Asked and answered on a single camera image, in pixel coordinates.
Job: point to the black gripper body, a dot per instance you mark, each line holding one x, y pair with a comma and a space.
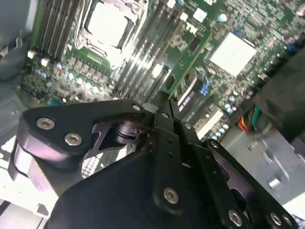
107, 202

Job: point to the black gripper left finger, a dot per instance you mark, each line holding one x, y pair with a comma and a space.
57, 114

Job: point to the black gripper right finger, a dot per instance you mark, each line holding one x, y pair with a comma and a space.
212, 167

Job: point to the green RAM stick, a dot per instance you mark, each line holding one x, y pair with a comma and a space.
188, 59

